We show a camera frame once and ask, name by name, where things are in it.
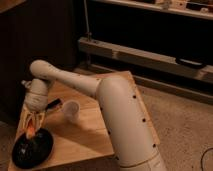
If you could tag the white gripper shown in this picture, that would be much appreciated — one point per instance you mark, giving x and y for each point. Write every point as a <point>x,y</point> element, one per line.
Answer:
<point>36,99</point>

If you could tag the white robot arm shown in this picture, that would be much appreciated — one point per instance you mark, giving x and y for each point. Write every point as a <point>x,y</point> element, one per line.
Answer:
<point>124,118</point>

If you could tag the black ceramic bowl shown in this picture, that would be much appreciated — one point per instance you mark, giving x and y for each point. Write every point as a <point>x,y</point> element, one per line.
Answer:
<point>28,153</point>

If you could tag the black and silver rectangular block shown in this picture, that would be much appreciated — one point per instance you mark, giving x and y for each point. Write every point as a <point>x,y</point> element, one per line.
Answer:
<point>52,105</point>

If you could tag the white tube bottle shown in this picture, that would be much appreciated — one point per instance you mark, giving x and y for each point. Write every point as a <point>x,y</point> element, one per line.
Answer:
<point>26,84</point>

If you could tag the white plastic cup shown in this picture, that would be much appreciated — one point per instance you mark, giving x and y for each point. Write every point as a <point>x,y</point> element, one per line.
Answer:
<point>71,110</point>

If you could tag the wooden table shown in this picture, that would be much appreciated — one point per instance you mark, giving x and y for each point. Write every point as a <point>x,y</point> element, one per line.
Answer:
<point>88,138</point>

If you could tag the long grey metal beam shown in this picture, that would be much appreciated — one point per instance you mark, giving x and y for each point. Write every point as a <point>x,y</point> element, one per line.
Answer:
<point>145,59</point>

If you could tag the vertical metal pole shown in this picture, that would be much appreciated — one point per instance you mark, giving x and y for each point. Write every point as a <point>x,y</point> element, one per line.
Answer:
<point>88,33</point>

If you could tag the shelf with items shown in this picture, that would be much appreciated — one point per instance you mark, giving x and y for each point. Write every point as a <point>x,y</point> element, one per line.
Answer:
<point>167,7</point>

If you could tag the black handle on beam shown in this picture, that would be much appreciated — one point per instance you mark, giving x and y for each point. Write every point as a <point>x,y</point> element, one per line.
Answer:
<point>189,64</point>

